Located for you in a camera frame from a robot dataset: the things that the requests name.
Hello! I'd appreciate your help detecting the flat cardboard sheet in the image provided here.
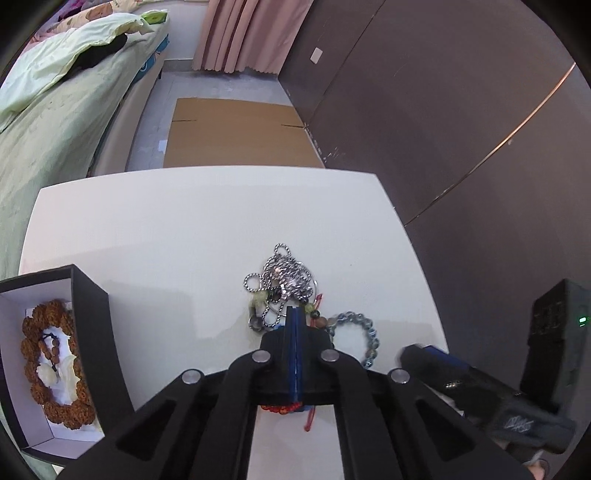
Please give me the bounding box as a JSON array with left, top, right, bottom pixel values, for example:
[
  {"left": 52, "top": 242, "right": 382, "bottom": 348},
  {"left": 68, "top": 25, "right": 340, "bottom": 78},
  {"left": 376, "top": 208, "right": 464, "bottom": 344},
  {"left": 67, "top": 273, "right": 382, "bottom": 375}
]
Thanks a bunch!
[{"left": 163, "top": 98, "right": 327, "bottom": 169}]

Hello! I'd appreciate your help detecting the person's right hand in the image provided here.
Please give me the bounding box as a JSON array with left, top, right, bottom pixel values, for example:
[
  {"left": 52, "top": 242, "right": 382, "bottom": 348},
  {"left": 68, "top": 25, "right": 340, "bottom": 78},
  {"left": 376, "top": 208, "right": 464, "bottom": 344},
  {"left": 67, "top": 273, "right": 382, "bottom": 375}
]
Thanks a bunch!
[{"left": 526, "top": 450, "right": 553, "bottom": 480}]

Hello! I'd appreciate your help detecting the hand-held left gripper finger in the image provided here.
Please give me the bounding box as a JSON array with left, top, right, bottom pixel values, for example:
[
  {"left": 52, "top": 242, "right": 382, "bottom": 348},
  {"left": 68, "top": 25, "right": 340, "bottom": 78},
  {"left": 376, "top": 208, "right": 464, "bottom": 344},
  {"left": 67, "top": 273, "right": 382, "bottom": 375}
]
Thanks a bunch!
[
  {"left": 294, "top": 307, "right": 532, "bottom": 480},
  {"left": 58, "top": 305, "right": 296, "bottom": 480}
]

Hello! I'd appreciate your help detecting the bed with green sheet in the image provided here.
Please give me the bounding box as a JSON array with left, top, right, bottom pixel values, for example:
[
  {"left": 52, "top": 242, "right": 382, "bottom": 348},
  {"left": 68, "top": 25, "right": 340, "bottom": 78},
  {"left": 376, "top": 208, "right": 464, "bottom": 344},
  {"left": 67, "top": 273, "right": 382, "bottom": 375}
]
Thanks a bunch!
[{"left": 0, "top": 9, "right": 172, "bottom": 278}]

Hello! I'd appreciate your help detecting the pale green duvet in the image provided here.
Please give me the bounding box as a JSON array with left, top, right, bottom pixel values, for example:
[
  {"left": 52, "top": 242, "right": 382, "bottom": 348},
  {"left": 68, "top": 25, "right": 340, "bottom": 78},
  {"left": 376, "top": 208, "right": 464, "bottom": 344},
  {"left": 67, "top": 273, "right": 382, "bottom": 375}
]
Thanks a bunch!
[{"left": 0, "top": 13, "right": 156, "bottom": 132}]

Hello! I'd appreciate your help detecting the brown bead bracelet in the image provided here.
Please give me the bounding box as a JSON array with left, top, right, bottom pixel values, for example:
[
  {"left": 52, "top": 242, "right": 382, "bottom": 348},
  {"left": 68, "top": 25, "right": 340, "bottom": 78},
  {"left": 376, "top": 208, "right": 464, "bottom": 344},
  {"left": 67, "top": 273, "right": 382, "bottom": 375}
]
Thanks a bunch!
[{"left": 19, "top": 299, "right": 99, "bottom": 432}]

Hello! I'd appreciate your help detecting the black jewelry box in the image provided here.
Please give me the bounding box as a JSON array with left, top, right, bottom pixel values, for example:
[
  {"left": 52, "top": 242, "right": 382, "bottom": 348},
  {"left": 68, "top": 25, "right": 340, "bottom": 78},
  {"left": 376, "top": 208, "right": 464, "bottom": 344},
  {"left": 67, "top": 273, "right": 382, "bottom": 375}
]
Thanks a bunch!
[{"left": 0, "top": 264, "right": 136, "bottom": 466}]

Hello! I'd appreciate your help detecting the pink curtain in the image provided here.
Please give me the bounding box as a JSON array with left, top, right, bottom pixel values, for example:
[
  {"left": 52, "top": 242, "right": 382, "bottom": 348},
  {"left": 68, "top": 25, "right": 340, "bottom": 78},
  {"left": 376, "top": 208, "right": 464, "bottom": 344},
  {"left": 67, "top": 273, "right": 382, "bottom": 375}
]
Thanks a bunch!
[{"left": 191, "top": 0, "right": 317, "bottom": 76}]

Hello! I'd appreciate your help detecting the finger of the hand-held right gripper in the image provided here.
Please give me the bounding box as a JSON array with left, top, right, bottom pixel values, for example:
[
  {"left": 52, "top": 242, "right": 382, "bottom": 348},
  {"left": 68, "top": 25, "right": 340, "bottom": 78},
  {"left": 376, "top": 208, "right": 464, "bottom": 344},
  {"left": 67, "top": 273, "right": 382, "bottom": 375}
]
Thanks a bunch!
[{"left": 398, "top": 344, "right": 472, "bottom": 403}]

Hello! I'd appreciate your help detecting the white carved pendant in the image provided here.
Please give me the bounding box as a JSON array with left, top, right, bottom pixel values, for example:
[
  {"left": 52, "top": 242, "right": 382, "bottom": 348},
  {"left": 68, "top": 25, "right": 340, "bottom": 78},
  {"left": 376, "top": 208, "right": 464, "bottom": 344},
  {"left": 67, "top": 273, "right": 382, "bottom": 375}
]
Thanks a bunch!
[{"left": 36, "top": 353, "right": 78, "bottom": 392}]

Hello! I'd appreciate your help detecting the blue-grey bead bracelet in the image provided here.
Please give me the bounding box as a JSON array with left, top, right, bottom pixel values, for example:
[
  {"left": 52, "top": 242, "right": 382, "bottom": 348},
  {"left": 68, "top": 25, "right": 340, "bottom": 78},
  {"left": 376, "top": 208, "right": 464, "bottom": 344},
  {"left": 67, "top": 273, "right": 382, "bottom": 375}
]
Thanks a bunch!
[{"left": 328, "top": 312, "right": 380, "bottom": 369}]

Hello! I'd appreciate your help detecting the bear printed blanket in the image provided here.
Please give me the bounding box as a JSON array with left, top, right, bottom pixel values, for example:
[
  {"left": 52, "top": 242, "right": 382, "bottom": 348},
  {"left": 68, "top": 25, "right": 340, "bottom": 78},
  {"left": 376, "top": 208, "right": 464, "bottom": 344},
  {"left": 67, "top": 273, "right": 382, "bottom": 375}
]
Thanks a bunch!
[{"left": 28, "top": 0, "right": 139, "bottom": 45}]

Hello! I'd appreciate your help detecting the red cord bracelet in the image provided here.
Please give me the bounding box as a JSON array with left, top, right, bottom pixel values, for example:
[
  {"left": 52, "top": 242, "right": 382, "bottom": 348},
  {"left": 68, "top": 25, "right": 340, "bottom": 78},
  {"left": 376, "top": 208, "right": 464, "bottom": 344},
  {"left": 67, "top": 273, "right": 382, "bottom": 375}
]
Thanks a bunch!
[{"left": 259, "top": 294, "right": 333, "bottom": 433}]

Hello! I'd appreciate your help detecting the black cloth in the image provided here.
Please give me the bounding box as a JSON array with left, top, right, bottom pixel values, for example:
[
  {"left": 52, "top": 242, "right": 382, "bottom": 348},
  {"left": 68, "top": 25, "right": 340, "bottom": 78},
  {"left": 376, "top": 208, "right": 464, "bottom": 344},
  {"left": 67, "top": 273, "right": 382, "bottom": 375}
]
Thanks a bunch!
[{"left": 74, "top": 34, "right": 128, "bottom": 71}]

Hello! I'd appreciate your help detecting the silver chain necklace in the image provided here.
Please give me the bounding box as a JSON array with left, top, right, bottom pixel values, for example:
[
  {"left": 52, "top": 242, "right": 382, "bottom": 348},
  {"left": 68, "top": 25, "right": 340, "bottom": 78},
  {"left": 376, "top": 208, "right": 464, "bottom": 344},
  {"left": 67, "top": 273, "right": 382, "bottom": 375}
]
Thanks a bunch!
[{"left": 244, "top": 244, "right": 320, "bottom": 331}]

